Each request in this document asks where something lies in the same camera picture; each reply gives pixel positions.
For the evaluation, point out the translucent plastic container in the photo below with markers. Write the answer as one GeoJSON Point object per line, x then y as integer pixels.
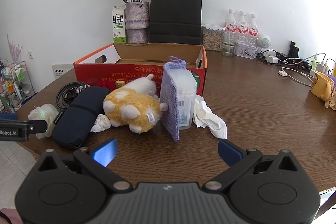
{"type": "Point", "coordinates": [186, 92]}

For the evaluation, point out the black upright device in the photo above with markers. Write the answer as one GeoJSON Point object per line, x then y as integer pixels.
{"type": "Point", "coordinates": [293, 48]}

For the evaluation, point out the white and green face mask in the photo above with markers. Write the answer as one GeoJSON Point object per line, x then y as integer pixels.
{"type": "Point", "coordinates": [42, 113]}

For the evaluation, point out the yellow and white alpaca plush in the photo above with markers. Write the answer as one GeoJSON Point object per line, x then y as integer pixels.
{"type": "Point", "coordinates": [131, 106]}

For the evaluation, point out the pink wall sticker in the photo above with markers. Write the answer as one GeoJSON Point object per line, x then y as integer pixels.
{"type": "Point", "coordinates": [15, 50]}

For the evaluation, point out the yellow mug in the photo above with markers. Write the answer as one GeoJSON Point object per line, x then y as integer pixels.
{"type": "Point", "coordinates": [320, 86]}

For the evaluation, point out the small green bottle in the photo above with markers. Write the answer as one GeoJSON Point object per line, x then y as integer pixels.
{"type": "Point", "coordinates": [314, 62]}

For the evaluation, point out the white power adapter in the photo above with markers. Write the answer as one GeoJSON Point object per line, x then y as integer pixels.
{"type": "Point", "coordinates": [271, 59]}

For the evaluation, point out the small yellow tile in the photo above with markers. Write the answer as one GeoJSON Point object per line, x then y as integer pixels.
{"type": "Point", "coordinates": [121, 83]}

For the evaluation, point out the white printed tin box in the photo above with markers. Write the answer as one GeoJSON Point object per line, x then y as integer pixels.
{"type": "Point", "coordinates": [245, 50]}

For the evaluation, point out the white wall socket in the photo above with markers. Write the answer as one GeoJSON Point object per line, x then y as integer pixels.
{"type": "Point", "coordinates": [31, 54]}

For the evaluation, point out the white and green milk carton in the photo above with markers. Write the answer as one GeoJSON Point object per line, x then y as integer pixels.
{"type": "Point", "coordinates": [119, 24]}

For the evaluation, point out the clear jar of seeds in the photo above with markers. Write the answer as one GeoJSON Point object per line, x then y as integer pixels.
{"type": "Point", "coordinates": [212, 40]}

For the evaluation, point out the red artificial rose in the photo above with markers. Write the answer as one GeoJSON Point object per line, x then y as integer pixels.
{"type": "Point", "coordinates": [103, 85]}

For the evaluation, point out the small crumpled white tissue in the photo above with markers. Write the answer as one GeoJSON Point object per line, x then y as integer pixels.
{"type": "Point", "coordinates": [101, 123]}

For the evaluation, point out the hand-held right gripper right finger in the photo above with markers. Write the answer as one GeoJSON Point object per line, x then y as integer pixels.
{"type": "Point", "coordinates": [229, 151]}

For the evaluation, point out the black paper bag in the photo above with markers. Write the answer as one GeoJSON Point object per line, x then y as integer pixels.
{"type": "Point", "coordinates": [176, 11]}

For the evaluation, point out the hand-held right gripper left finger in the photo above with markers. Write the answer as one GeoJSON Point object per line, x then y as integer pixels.
{"type": "Point", "coordinates": [105, 151]}

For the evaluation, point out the white wall charger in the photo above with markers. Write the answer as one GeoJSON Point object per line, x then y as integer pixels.
{"type": "Point", "coordinates": [320, 69]}

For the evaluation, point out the red cardboard box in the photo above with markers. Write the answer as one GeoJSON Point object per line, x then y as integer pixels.
{"type": "Point", "coordinates": [157, 54]}

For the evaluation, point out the white round charging puck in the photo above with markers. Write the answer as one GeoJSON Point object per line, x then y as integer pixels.
{"type": "Point", "coordinates": [282, 73]}

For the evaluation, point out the clear drinking glass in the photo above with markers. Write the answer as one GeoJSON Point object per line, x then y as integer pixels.
{"type": "Point", "coordinates": [227, 47]}

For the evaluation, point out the purple textured vase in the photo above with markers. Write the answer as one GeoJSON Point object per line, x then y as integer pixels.
{"type": "Point", "coordinates": [137, 19]}

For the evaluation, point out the purple woven pouch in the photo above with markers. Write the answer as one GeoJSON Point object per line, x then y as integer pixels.
{"type": "Point", "coordinates": [169, 108]}

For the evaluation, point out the navy zip case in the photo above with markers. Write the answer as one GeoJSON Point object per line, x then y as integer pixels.
{"type": "Point", "coordinates": [76, 119]}

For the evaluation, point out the large white tissue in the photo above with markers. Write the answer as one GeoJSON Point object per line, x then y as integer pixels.
{"type": "Point", "coordinates": [210, 119]}

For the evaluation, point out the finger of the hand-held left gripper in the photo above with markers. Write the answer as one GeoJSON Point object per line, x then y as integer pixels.
{"type": "Point", "coordinates": [9, 116]}
{"type": "Point", "coordinates": [39, 126]}

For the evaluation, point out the white round device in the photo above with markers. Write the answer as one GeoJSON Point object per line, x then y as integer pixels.
{"type": "Point", "coordinates": [263, 41]}

